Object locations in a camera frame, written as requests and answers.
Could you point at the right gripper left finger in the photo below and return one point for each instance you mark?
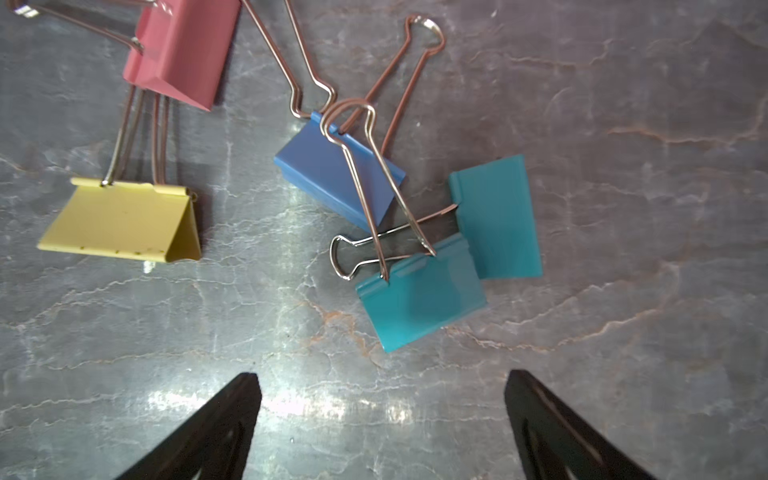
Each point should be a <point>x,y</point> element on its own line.
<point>213,443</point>

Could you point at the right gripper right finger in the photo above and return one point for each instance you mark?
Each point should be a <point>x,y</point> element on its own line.
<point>554,442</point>

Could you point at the teal binder clip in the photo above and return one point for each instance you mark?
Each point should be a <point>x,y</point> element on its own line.
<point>413,295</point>
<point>496,236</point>

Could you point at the yellow binder clip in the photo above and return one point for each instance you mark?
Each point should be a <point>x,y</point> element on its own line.
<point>130,220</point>

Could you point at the blue binder clip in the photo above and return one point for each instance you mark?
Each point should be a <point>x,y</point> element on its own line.
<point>318,167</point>

